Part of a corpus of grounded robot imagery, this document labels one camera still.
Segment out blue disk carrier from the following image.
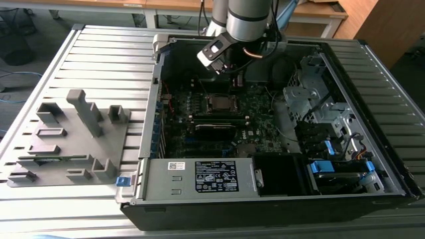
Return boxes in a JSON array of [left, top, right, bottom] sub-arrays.
[[307, 160, 336, 175], [322, 140, 338, 155], [364, 160, 379, 186]]

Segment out green motherboard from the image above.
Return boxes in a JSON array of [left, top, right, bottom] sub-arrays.
[[159, 83, 295, 159]]

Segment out green RAM stick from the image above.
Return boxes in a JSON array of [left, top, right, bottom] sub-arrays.
[[33, 155, 90, 165]]

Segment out black disk cable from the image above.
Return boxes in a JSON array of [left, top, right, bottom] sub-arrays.
[[342, 132, 364, 155]]

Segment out metal drive cage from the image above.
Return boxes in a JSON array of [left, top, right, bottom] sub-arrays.
[[282, 48, 362, 140]]

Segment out grey power supply unit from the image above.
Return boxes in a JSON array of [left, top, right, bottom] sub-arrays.
[[142, 157, 260, 201]]

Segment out metal socket cover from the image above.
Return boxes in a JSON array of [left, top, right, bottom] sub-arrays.
[[209, 94, 240, 113]]

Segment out black PC case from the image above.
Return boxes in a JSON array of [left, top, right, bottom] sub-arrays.
[[115, 33, 425, 232]]

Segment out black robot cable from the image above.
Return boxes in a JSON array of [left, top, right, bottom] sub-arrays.
[[199, 0, 214, 35], [270, 0, 287, 50]]

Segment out black bin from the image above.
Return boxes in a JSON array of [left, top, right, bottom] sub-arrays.
[[2, 41, 37, 67]]

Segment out blue floor cable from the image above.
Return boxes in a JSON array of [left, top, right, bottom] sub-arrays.
[[0, 71, 45, 104]]

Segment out grey parts rack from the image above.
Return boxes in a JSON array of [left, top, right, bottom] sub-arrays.
[[6, 89, 135, 189]]

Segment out coloured wire bundle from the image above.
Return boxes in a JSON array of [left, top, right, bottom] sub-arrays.
[[354, 148, 374, 162]]

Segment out black hard disk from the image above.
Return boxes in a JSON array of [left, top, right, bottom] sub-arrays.
[[314, 172, 364, 195]]

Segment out grey braided wire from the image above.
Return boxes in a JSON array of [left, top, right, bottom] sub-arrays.
[[268, 91, 283, 113]]

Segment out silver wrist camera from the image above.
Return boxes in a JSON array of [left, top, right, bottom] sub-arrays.
[[266, 41, 287, 56], [198, 37, 235, 75]]

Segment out thick black cable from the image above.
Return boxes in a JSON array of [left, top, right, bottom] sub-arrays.
[[268, 53, 299, 87]]

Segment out black disk bay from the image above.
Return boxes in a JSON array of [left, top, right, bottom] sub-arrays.
[[294, 121, 346, 154]]

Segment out CPU socket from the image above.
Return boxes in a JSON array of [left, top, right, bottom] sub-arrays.
[[206, 92, 242, 115]]

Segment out silver CPU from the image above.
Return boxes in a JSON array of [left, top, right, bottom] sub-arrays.
[[212, 96, 234, 110]]

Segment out wooden cabinet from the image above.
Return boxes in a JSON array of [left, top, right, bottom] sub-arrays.
[[334, 0, 425, 69]]

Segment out wooden desk white legs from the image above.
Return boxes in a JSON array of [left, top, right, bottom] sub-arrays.
[[0, 0, 158, 20], [146, 0, 350, 38]]

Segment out black graphics card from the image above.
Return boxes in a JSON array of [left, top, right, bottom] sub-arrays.
[[194, 123, 239, 141]]

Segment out metal locking lever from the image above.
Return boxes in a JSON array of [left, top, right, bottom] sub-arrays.
[[198, 78, 212, 100]]

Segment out dark chipset heat sink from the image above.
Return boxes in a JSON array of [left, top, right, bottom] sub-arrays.
[[236, 143, 258, 157]]

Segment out black wire basket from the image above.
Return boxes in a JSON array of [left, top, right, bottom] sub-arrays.
[[0, 7, 38, 37]]

